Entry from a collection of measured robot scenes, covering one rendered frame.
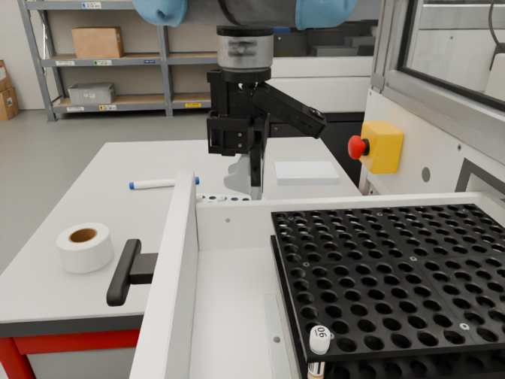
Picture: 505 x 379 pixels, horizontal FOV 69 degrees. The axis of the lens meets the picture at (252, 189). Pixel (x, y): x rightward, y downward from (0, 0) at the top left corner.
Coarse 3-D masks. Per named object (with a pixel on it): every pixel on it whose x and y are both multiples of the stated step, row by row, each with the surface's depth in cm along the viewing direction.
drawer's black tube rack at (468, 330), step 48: (336, 240) 34; (384, 240) 34; (432, 240) 34; (480, 240) 34; (336, 288) 28; (384, 288) 28; (432, 288) 28; (480, 288) 28; (336, 336) 24; (384, 336) 24; (432, 336) 24; (480, 336) 28
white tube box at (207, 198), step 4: (204, 196) 63; (208, 196) 63; (212, 196) 63; (216, 196) 63; (224, 196) 63; (228, 196) 63; (232, 196) 63; (236, 196) 63; (240, 196) 63; (244, 196) 63; (248, 196) 63; (204, 200) 62; (208, 200) 62; (212, 200) 62; (216, 200) 62; (228, 200) 62; (232, 200) 63; (236, 200) 63; (240, 200) 62; (244, 200) 63; (248, 200) 63
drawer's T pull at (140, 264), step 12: (132, 240) 32; (132, 252) 30; (120, 264) 29; (132, 264) 29; (144, 264) 29; (120, 276) 28; (132, 276) 28; (144, 276) 28; (108, 288) 27; (120, 288) 26; (108, 300) 26; (120, 300) 26
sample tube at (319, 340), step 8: (320, 328) 23; (312, 336) 23; (320, 336) 23; (328, 336) 23; (312, 344) 23; (320, 344) 23; (328, 344) 23; (320, 352) 23; (312, 368) 24; (320, 368) 24; (312, 376) 24; (320, 376) 24
